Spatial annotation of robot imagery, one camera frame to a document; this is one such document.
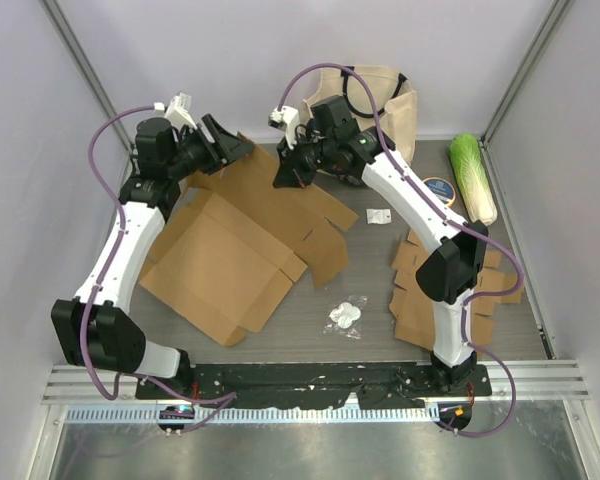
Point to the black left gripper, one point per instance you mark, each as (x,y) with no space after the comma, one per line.
(228,147)

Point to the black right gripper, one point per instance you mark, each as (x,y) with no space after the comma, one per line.
(289,173)

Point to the large cardboard box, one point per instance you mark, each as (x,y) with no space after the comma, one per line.
(228,257)

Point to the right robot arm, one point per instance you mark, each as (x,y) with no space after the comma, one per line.
(455,256)

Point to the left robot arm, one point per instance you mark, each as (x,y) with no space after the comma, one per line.
(94,328)

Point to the small flat cardboard box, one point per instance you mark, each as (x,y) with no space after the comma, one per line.
(413,310)

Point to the small white packet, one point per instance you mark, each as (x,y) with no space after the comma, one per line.
(378,216)

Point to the beige canvas tote bag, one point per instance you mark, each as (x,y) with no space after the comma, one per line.
(364,109)

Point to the yellow tape roll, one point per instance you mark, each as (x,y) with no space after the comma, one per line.
(442,189)

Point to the plastic bag of white discs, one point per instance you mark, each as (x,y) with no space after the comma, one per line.
(344,318)

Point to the green plush cabbage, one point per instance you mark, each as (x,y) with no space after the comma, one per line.
(466,161)

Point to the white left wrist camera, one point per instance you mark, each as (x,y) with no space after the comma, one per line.
(176,111)

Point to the left aluminium frame post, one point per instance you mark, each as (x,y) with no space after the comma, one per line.
(71,42)

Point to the aluminium frame post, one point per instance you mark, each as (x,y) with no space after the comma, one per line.
(71,42)
(551,23)

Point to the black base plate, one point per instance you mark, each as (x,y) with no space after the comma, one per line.
(317,386)

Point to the white slotted cable duct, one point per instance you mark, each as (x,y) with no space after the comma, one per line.
(175,414)

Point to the right aluminium frame post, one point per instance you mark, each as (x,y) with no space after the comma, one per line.
(551,23)

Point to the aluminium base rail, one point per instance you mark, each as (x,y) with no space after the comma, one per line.
(534,380)

